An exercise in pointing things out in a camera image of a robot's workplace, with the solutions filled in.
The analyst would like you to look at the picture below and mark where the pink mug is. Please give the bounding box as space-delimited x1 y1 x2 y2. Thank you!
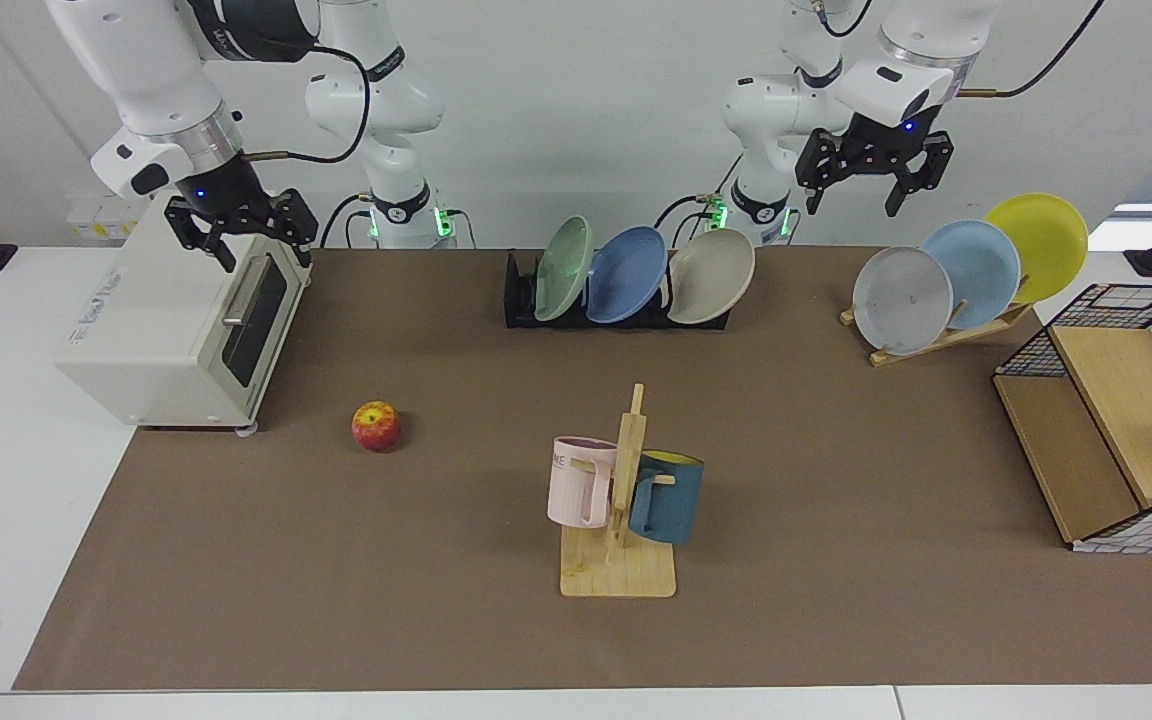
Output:
547 436 619 529

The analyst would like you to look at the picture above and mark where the red yellow apple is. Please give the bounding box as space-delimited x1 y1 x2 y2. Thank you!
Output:
351 400 403 453

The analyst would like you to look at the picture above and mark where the black dish rack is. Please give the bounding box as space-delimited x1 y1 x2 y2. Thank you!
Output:
504 250 732 331

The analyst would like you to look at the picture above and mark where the grey plate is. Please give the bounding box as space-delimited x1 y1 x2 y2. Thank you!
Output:
852 246 955 357

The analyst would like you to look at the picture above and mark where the dark blue mug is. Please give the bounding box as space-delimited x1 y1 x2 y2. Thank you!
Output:
628 450 705 546

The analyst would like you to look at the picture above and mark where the light blue plate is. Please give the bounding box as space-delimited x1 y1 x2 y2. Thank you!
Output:
921 219 1022 331

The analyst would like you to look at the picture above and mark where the beige plate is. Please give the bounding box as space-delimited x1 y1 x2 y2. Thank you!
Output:
666 228 757 326

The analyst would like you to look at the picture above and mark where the yellow white wall box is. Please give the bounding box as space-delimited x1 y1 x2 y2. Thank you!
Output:
66 195 152 243

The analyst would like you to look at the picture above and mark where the black base cable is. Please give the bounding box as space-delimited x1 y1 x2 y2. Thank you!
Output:
319 193 377 249
652 153 745 248

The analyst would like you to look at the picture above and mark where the wooden plate rack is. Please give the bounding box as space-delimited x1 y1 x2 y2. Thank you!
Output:
839 275 1037 368

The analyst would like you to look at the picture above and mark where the wooden cup stand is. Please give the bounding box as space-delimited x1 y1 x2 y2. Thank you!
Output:
560 383 677 599

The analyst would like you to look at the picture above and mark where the pale green plate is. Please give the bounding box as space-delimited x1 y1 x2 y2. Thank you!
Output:
534 215 595 323

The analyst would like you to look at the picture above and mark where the wire basket with wooden floor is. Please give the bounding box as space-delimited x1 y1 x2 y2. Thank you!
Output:
993 283 1152 554

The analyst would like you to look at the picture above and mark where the yellow plate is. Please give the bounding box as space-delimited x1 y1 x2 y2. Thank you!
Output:
984 193 1090 306

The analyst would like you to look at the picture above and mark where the pale toaster oven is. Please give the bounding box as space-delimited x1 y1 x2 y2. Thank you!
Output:
54 190 315 436

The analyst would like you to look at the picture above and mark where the brown table cloth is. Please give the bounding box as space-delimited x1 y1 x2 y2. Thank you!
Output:
12 246 1152 693

